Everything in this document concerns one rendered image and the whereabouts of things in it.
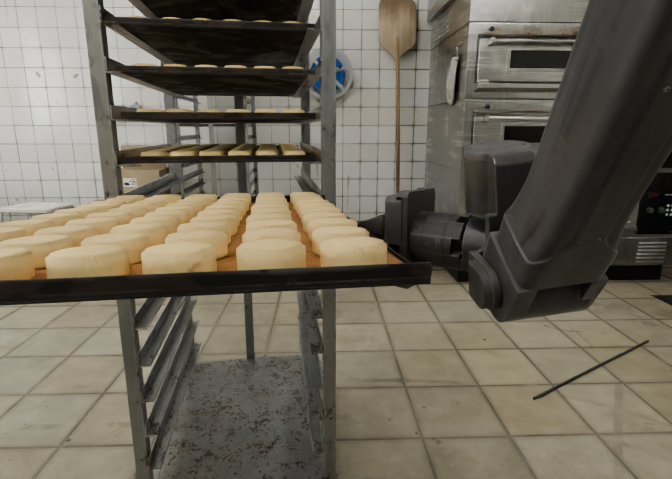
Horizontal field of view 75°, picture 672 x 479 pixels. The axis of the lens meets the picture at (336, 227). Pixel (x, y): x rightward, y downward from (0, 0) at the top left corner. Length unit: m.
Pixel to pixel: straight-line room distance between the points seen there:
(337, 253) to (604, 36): 0.19
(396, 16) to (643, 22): 3.68
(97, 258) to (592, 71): 0.30
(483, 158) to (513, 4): 2.70
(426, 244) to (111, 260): 0.28
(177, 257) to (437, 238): 0.25
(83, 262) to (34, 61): 4.15
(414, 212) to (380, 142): 3.36
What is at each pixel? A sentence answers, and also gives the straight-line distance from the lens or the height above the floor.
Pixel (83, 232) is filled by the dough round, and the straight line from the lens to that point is 0.46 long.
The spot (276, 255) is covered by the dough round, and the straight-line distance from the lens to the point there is 0.30.
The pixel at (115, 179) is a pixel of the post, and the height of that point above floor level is 0.92.
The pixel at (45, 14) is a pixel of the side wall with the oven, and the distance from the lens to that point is 4.43.
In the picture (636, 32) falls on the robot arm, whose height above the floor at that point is 1.06.
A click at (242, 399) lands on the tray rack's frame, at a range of 1.58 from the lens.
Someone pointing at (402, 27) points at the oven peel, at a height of 1.81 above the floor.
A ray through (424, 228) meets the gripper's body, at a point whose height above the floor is 0.92.
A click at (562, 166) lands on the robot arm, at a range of 0.28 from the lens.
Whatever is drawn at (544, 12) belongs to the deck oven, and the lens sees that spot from 3.15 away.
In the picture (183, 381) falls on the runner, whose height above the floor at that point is 0.23.
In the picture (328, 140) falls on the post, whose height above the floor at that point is 1.00.
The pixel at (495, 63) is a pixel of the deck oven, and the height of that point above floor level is 1.40.
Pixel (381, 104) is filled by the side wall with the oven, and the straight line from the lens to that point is 3.82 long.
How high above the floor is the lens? 1.02
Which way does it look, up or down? 13 degrees down
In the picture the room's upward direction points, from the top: straight up
